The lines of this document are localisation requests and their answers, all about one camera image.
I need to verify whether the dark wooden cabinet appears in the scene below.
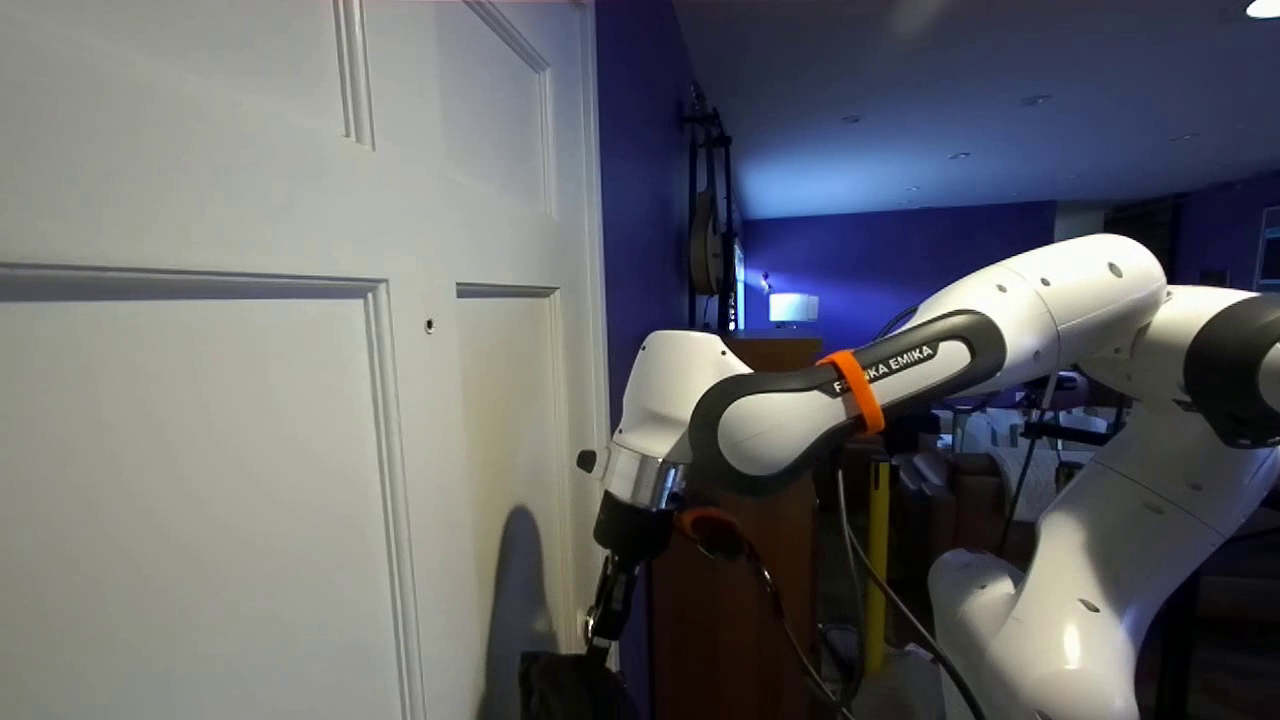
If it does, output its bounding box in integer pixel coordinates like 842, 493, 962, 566
642, 331, 825, 720

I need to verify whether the white panel door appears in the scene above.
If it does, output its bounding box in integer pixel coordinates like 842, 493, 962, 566
0, 0, 603, 720

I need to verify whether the yellow stand post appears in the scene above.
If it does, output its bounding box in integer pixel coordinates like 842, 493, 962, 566
863, 460, 892, 675

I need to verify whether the black wall rack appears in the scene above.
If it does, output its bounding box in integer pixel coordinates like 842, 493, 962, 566
679, 91, 739, 335

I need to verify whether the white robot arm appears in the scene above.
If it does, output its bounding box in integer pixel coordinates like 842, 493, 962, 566
589, 233, 1280, 720

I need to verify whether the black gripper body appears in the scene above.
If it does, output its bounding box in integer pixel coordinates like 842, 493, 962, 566
584, 551, 642, 646

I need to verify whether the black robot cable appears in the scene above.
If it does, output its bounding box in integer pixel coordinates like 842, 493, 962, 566
753, 450, 990, 720

